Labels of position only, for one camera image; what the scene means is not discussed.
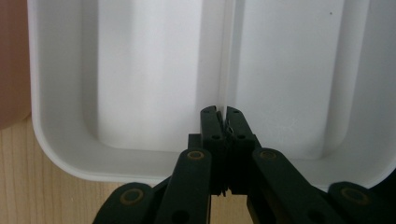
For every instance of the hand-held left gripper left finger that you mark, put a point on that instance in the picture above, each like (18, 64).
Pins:
(211, 130)

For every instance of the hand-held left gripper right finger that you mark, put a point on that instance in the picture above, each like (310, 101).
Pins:
(241, 137)

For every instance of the white divided plastic container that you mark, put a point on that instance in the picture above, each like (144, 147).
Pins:
(149, 77)

